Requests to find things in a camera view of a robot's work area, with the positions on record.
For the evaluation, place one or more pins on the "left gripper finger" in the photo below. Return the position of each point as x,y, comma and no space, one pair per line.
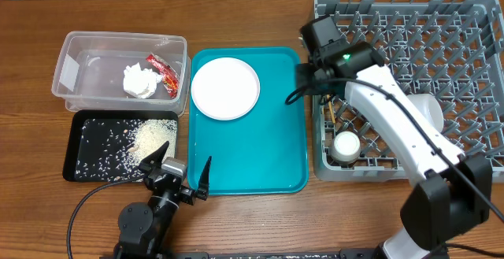
203,183
154,160

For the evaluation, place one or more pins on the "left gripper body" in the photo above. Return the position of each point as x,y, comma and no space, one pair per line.
186,194

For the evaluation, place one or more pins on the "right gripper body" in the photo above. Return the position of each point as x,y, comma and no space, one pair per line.
311,83

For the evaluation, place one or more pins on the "white rice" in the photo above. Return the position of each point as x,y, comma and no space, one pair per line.
110,150

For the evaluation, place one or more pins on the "wooden chopstick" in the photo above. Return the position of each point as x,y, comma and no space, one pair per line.
331,112

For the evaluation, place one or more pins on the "white cup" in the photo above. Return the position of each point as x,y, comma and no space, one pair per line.
345,148

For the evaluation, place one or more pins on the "white tissue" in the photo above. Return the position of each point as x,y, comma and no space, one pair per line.
140,82

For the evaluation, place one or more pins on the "red snack wrapper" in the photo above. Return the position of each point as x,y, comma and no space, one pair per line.
170,78

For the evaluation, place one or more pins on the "large white plate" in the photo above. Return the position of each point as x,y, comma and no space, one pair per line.
225,88

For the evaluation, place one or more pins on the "grey bowl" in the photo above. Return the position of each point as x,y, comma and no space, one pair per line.
429,108

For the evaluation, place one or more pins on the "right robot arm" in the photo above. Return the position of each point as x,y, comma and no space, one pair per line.
451,190

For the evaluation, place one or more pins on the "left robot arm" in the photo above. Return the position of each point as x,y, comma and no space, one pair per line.
143,226

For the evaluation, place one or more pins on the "clear plastic waste bin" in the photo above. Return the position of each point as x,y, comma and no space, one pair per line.
90,70

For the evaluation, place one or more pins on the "grey dishwasher rack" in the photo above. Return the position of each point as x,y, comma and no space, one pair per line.
451,49

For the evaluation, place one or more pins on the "black plastic tray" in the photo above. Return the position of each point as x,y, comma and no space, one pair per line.
79,119

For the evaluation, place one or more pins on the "teal serving tray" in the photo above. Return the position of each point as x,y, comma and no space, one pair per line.
264,152

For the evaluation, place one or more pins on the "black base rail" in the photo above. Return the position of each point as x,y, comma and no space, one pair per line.
339,254

